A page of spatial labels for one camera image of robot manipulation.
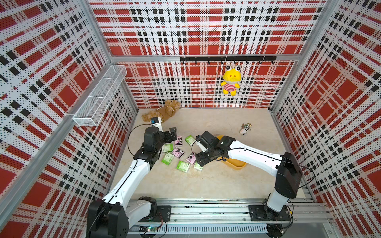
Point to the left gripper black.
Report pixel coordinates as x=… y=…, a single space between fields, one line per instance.
x=173 y=134

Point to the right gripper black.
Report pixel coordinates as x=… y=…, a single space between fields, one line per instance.
x=201 y=158

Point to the pink tissue pack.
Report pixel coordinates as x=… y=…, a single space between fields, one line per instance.
x=191 y=159
x=178 y=153
x=178 y=142

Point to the green tissue pack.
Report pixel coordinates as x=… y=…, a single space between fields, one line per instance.
x=167 y=148
x=167 y=159
x=183 y=166
x=190 y=140
x=198 y=167

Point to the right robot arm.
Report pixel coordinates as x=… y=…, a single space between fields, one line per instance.
x=284 y=168

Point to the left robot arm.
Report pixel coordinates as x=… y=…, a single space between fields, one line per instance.
x=112 y=216

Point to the yellow plastic storage box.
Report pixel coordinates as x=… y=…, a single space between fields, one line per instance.
x=232 y=163

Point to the brown teddy bear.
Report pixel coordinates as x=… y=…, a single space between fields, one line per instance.
x=164 y=113

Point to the yellow frog plush toy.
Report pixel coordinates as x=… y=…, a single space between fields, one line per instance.
x=231 y=77

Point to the green circuit board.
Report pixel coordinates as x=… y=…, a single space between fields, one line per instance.
x=148 y=229

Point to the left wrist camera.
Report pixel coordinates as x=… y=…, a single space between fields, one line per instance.
x=156 y=122

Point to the small keychain toy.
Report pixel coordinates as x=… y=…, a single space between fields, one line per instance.
x=245 y=128

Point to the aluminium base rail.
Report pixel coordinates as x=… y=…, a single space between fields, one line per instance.
x=236 y=216

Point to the white wire mesh shelf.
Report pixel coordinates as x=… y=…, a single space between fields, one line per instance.
x=94 y=107

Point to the black hook rail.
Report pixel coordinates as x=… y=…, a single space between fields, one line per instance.
x=227 y=58

